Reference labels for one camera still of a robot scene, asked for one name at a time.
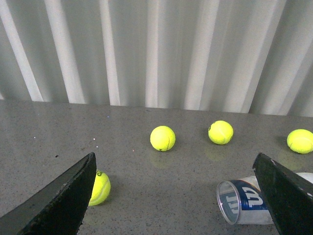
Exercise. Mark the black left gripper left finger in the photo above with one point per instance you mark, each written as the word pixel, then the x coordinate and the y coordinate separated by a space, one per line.
pixel 58 208

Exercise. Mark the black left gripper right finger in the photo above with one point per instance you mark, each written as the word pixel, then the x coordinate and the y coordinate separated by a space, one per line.
pixel 288 196

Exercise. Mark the clear Wilson tennis ball can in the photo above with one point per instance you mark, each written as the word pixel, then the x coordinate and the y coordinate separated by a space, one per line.
pixel 241 202

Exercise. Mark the near-left yellow tennis ball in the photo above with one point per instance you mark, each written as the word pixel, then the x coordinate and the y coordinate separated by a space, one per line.
pixel 101 189

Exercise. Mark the tennis ball Wilson 3 print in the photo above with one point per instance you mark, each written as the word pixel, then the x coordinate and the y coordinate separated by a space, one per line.
pixel 300 141

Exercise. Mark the plain yellow tennis ball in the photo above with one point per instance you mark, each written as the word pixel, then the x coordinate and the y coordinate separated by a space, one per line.
pixel 220 132

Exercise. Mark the tennis ball Roland Garros print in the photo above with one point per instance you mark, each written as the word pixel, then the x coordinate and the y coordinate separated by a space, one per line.
pixel 162 138

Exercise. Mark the white pleated curtain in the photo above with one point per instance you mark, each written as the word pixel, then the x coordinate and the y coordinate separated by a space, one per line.
pixel 245 56

